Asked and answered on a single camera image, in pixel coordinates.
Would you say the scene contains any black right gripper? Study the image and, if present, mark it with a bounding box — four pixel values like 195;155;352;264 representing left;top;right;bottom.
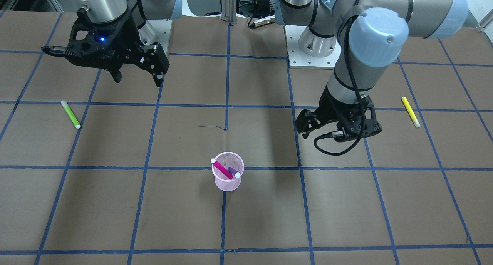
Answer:
41;7;169;88

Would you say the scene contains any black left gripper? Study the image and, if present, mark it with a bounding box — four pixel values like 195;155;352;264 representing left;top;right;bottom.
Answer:
295;88;382;143

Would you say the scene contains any purple marker pen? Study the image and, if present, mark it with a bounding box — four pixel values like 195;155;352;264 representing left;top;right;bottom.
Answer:
227;167;241;178

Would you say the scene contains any pink marker pen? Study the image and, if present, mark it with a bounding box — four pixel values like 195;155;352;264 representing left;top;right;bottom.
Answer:
211;158;234;179

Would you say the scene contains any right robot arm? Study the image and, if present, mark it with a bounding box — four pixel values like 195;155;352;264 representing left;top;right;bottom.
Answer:
42;0;183;87

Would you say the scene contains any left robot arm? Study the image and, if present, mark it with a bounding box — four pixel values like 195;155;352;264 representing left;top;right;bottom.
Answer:
275;0;469;142

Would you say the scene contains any pink mesh cup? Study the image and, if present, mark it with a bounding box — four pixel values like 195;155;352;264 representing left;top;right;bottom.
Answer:
211;151;245;191

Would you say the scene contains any green marker pen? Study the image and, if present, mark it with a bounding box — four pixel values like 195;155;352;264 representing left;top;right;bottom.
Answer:
60;100;81;129

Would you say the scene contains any yellow marker pen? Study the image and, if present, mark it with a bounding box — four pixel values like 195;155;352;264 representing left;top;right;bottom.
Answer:
401;96;421;128

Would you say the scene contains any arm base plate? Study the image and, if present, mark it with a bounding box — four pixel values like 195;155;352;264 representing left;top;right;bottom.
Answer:
285;25;341;69
138;20;173;55

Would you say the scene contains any aluminium frame post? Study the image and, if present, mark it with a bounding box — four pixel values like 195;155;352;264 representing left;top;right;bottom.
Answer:
220;0;238;25

